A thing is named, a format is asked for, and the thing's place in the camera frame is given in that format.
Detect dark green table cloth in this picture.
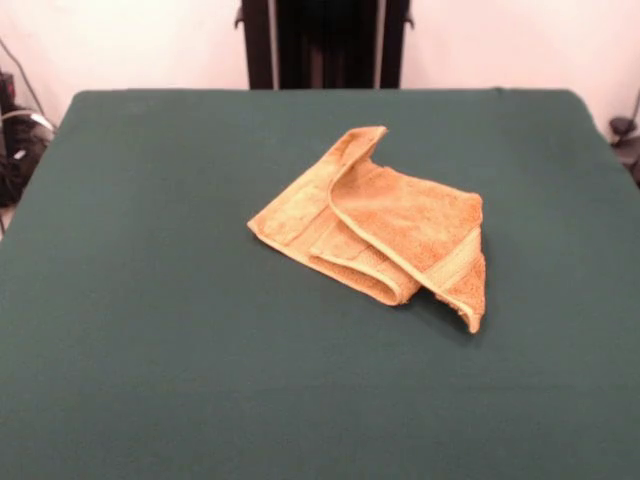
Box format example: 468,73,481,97
0,88,640,480

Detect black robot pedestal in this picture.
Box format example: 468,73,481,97
232,0,417,91

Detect tan terry towel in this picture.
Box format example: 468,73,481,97
246,125,487,335

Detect dark grey stand base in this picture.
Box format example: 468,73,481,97
608,115,640,189

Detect black cable pile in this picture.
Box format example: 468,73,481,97
0,104,57,207

